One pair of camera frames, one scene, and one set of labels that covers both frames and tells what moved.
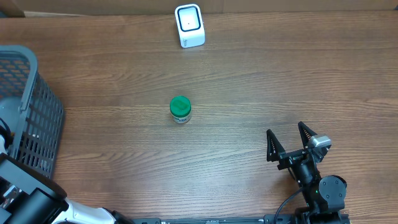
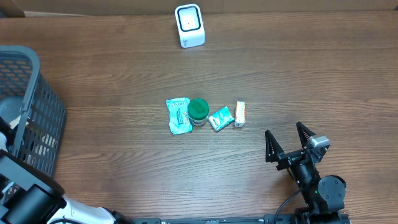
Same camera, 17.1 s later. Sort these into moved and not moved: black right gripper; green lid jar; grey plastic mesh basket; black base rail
Moved: green lid jar
Not moved: black base rail; black right gripper; grey plastic mesh basket
